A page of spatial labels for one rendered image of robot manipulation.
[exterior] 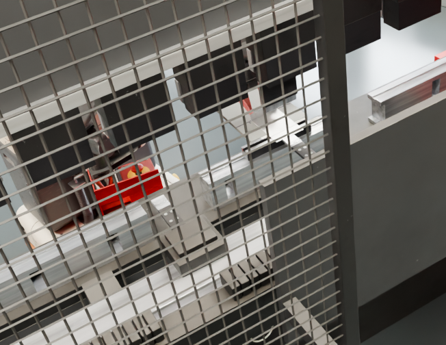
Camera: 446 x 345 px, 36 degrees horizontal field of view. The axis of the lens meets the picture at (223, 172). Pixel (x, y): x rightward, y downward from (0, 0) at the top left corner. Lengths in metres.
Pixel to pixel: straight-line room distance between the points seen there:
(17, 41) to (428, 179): 0.81
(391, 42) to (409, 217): 2.84
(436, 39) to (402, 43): 0.19
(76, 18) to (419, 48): 3.12
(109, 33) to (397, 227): 0.68
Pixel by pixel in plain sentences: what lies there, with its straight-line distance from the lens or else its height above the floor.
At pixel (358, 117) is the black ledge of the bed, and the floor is 0.87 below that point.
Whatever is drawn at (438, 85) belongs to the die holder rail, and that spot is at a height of 0.93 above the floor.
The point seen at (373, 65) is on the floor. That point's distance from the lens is 3.98.
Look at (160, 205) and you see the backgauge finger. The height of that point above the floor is 1.00.
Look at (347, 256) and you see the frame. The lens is 0.93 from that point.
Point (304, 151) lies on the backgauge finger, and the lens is 1.74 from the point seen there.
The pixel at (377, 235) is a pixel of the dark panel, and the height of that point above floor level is 1.08.
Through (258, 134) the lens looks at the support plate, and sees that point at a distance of 1.82.
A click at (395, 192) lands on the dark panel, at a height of 1.17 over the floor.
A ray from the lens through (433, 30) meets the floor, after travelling 4.31.
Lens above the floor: 2.07
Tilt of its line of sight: 39 degrees down
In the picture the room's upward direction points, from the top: 12 degrees counter-clockwise
